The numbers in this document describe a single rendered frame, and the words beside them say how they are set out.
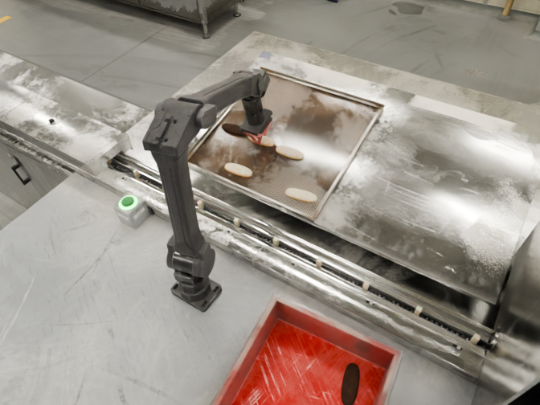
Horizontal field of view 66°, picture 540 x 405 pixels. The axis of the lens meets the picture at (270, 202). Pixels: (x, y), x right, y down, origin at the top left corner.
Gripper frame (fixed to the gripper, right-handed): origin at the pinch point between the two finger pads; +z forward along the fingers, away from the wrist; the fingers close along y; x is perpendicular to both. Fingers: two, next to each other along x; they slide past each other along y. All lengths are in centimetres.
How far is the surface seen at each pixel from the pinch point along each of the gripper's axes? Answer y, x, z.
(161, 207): 36.4, -15.7, 0.7
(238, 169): 14.3, -0.3, 0.1
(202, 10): -170, -170, 95
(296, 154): 1.6, 14.1, 0.1
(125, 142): 20.2, -43.8, -0.1
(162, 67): -114, -180, 113
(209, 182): 18.6, -11.3, 8.1
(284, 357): 58, 40, 1
